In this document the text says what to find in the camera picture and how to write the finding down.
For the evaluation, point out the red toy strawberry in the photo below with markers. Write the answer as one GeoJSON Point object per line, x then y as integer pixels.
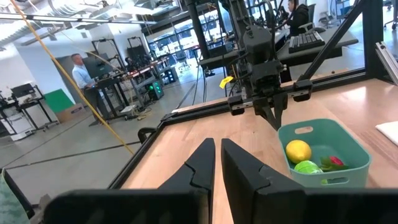
{"type": "Point", "coordinates": [336, 160]}

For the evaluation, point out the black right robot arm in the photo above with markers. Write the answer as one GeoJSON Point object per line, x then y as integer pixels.
{"type": "Point", "coordinates": [258, 43]}

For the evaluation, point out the person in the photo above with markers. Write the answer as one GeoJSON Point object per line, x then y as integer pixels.
{"type": "Point", "coordinates": [81, 74]}
{"type": "Point", "coordinates": [298, 18]}

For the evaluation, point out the black aluminium table frame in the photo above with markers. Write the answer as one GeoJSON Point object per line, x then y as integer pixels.
{"type": "Point", "coordinates": [199, 110]}

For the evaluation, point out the green toy cabbage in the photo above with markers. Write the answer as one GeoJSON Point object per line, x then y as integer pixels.
{"type": "Point", "coordinates": [308, 168]}

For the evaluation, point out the white folded cloth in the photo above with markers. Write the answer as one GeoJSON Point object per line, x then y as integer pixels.
{"type": "Point", "coordinates": [390, 132]}

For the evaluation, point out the cardboard box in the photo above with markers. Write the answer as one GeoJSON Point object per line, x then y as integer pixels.
{"type": "Point", "coordinates": [71, 112]}

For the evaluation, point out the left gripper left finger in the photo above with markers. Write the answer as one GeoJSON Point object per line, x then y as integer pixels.
{"type": "Point", "coordinates": [199, 177]}

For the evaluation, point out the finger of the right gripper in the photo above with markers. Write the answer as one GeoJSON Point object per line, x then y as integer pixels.
{"type": "Point", "coordinates": [263, 109]}
{"type": "Point", "coordinates": [280, 107]}

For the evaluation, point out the green board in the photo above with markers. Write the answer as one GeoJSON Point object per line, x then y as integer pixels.
{"type": "Point", "coordinates": [57, 101]}

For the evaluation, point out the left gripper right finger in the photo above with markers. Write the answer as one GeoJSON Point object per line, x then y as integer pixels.
{"type": "Point", "coordinates": [242, 180]}

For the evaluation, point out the computer tower green lights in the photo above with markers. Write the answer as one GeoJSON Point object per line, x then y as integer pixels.
{"type": "Point", "coordinates": [155, 90]}

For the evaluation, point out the teal plastic bin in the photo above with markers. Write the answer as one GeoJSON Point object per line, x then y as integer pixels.
{"type": "Point", "coordinates": [342, 179]}

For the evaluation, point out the grey desk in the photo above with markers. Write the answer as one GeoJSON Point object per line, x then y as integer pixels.
{"type": "Point", "coordinates": [339, 40]}

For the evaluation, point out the black keyboard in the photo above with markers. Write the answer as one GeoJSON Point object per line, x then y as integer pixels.
{"type": "Point", "coordinates": [306, 40]}

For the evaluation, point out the yellow toy lemon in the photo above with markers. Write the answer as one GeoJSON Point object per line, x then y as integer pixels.
{"type": "Point", "coordinates": [298, 151]}

